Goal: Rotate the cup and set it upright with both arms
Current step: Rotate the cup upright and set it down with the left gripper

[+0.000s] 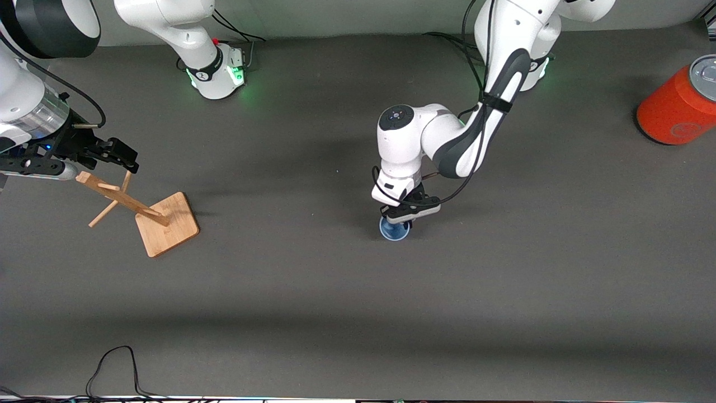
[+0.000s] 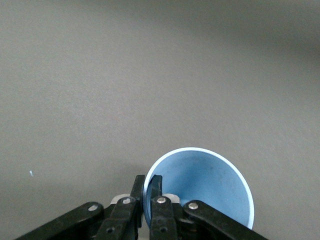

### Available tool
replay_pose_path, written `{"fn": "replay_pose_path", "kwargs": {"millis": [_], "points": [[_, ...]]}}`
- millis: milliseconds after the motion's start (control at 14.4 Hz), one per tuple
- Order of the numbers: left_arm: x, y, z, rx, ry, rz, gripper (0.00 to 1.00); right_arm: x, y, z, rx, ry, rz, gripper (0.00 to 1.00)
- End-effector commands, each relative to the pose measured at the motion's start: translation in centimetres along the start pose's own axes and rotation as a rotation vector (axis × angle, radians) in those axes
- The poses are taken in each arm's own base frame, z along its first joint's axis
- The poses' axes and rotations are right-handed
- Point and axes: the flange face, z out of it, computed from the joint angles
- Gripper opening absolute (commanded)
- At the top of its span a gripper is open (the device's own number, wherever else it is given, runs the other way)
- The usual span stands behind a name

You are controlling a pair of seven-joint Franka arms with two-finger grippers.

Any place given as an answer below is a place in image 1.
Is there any light blue plastic cup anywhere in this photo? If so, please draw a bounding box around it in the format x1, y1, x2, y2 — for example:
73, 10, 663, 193
379, 215, 412, 242

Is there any wooden cup rack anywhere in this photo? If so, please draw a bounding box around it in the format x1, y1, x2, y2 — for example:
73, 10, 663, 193
76, 170, 201, 258

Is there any orange cylindrical can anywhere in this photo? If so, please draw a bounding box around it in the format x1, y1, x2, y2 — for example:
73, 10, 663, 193
636, 54, 716, 147

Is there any black right arm base cable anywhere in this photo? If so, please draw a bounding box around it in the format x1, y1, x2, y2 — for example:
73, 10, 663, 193
211, 7, 265, 71

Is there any black arm base cable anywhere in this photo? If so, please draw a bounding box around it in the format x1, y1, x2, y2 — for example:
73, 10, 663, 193
422, 31, 487, 63
211, 7, 265, 71

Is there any black left arm base cable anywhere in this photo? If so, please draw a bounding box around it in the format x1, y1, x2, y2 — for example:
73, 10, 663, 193
422, 31, 487, 63

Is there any thin black looped cable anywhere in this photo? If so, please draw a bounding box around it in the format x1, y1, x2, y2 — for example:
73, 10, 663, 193
0, 345, 168, 403

